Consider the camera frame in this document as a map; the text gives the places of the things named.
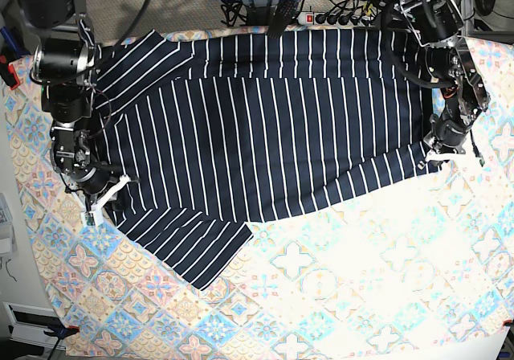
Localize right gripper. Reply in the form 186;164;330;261
64;166;141;212

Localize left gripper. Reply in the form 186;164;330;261
417;114;468;170

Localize navy white striped T-shirt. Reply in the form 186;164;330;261
94;30;432;289

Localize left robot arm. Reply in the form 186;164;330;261
381;0;490;169

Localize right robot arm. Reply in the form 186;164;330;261
16;0;132;216

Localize patterned pastel tablecloth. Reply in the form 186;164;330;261
1;39;513;359

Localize white box at left edge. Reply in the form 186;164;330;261
0;193;18;257

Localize orange black clamp lower left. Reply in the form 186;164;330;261
43;325;80;340

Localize orange black clamp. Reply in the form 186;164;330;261
43;325;80;340
0;55;20;90

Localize white black tray lower left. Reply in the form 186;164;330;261
3;301;61;349

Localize orange black clamp upper left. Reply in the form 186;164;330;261
0;55;20;90

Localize white power strip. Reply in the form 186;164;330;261
296;12;373;28

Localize black remote control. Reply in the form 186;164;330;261
267;0;299;39

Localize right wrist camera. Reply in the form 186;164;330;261
80;209;104;227

